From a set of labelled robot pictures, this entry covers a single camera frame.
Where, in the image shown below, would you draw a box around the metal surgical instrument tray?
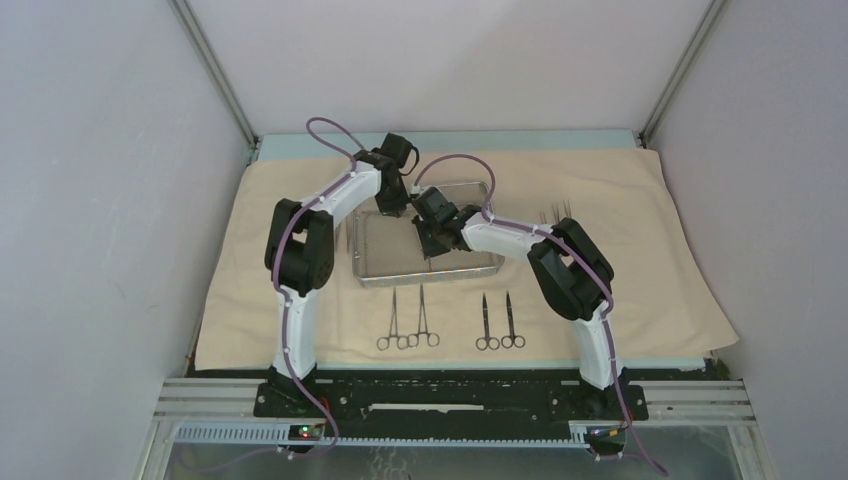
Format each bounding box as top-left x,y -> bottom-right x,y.
346,199 -> 504,288

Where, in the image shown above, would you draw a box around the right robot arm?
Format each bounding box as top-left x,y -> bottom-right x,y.
411,187 -> 622,418

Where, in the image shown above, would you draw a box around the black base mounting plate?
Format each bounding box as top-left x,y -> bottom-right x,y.
253,368 -> 647,422

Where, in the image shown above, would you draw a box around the metal surgical scissors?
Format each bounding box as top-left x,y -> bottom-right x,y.
500,291 -> 526,349

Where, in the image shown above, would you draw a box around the thin metal needle tweezers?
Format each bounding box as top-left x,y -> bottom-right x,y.
540,200 -> 573,224

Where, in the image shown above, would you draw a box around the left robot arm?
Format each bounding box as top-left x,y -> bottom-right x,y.
264,133 -> 419,417

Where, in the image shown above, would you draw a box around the aluminium frame rail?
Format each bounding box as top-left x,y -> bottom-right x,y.
153,379 -> 756,448

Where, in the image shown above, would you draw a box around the metal hemostat clamp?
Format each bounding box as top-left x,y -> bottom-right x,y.
376,289 -> 410,351
406,284 -> 441,348

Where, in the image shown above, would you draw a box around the beige cloth wrap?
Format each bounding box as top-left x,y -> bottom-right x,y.
195,148 -> 738,370

